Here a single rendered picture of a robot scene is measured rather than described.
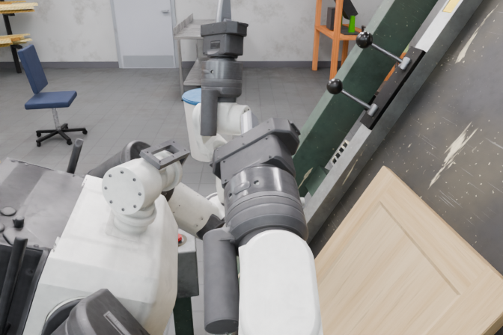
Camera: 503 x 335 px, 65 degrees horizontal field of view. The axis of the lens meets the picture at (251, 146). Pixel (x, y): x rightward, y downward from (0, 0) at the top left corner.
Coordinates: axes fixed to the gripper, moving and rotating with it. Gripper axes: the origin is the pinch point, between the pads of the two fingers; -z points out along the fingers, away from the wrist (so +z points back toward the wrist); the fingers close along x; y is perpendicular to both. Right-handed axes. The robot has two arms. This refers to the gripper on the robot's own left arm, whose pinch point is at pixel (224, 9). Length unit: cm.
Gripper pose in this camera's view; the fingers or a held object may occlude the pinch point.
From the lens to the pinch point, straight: 87.5
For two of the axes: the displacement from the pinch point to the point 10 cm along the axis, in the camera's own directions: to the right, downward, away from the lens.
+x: 6.8, 1.3, -7.2
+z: -0.4, 9.9, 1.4
